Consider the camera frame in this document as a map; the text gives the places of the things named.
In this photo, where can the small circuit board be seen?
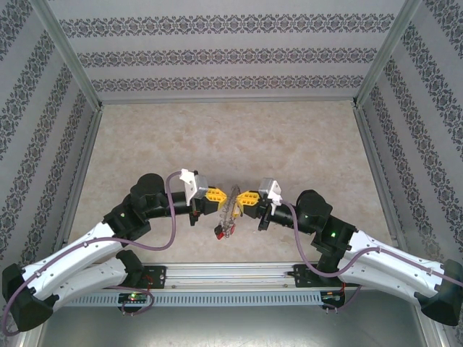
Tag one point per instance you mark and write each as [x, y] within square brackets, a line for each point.
[134, 298]
[332, 295]

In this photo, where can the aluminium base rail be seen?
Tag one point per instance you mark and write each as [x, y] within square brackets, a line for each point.
[231, 274]

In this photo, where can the aluminium frame rail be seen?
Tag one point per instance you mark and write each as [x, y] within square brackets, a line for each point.
[228, 100]
[380, 180]
[80, 180]

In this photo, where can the grey metal sheet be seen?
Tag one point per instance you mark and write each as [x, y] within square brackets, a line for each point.
[231, 325]

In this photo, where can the black key tag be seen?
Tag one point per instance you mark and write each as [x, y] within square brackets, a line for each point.
[217, 230]

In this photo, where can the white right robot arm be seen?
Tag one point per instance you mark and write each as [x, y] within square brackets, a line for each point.
[398, 260]

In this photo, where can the aluminium frame post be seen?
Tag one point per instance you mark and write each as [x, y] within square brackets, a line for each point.
[68, 54]
[385, 54]

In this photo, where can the red key tag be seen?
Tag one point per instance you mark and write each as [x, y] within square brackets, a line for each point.
[218, 237]

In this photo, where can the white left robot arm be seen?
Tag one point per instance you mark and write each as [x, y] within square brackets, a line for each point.
[72, 253]

